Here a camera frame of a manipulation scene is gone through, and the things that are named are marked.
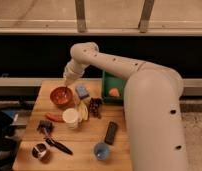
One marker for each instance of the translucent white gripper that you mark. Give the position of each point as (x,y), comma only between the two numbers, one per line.
(72,71)

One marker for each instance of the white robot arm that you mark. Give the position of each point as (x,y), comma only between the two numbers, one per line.
(151,106)

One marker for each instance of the red bowl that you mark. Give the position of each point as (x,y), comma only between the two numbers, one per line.
(56,96)

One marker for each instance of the blue sponge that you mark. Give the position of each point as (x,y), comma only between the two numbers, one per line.
(81,91)

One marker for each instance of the yellow banana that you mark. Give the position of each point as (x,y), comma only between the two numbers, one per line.
(82,108)

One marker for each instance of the green plastic bin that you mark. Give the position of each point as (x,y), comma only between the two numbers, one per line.
(110,82)

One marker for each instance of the orange object in bin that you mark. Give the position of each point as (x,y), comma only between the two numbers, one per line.
(114,92)

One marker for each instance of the white cup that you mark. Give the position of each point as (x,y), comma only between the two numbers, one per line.
(71,117)

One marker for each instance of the black binder clip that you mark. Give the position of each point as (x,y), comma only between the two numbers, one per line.
(45,126)

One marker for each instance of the black remote control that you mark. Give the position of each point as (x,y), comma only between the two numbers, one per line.
(111,132)

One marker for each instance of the blue cup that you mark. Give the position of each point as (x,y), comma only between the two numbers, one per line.
(101,151)

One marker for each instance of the silver round tin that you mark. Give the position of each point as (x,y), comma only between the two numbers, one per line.
(40,151)

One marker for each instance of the black chair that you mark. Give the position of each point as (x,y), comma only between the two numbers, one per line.
(8,146)

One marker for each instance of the black-handled knife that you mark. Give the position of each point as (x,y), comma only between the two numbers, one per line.
(59,146)

